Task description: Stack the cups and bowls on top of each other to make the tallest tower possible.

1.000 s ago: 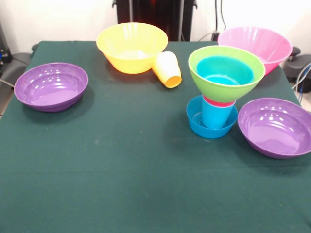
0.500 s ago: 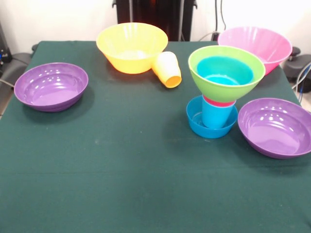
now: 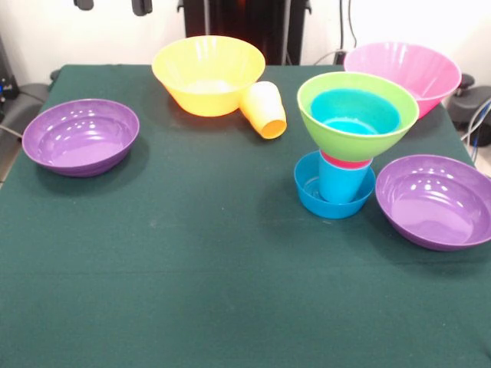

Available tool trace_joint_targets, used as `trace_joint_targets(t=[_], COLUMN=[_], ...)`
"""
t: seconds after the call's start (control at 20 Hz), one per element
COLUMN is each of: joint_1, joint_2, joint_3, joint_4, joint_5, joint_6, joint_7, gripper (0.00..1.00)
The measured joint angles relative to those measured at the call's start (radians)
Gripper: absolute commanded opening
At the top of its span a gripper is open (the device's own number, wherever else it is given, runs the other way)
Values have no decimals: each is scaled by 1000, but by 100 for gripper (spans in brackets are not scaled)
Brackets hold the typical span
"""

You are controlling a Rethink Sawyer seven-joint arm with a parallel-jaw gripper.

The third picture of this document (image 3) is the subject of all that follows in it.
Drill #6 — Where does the grey cable bundle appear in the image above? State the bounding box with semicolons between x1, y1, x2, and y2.
460;97;491;181

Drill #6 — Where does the red cup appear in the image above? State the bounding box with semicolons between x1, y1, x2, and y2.
320;149;374;170

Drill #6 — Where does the orange cup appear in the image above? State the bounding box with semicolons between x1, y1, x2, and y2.
240;80;288;140

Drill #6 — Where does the orange bowl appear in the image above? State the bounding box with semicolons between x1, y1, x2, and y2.
151;34;266;117

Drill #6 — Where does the blue cup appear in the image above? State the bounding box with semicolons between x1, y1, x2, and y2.
318;157;374;203

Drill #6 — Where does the dark green tablecloth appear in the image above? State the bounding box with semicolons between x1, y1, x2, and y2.
0;64;491;368

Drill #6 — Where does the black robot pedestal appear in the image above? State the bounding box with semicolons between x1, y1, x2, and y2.
183;0;311;66

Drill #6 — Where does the blue bowl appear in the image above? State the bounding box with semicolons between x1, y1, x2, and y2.
309;87;403;136
294;150;376;220

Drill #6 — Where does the green bowl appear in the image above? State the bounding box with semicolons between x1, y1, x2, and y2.
297;71;420;163

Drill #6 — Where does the black wall cable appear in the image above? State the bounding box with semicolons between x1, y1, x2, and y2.
347;0;361;53

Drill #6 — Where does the purple bowl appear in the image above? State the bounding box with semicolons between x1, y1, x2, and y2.
21;98;140;179
374;154;491;252

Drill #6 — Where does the pink bowl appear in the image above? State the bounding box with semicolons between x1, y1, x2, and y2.
343;41;463;120

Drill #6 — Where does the black computer tower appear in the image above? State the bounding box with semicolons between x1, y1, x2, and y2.
0;34;20;112

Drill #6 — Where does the black knobbed device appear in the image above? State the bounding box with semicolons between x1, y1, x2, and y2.
448;73;491;130

